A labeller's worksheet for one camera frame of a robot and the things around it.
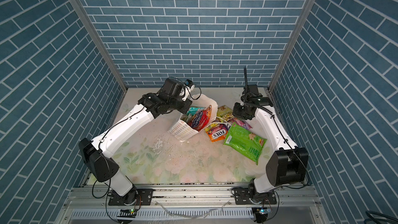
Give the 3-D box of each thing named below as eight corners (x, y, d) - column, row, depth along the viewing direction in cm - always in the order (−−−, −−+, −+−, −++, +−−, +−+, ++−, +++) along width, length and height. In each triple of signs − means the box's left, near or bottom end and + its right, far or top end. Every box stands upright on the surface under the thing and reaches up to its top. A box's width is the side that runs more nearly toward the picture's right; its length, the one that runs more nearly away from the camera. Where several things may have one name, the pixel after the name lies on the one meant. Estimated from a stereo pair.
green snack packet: (221, 144, 93) (222, 141, 89) (232, 126, 101) (233, 122, 98) (256, 163, 86) (258, 160, 82) (264, 142, 94) (267, 139, 90)
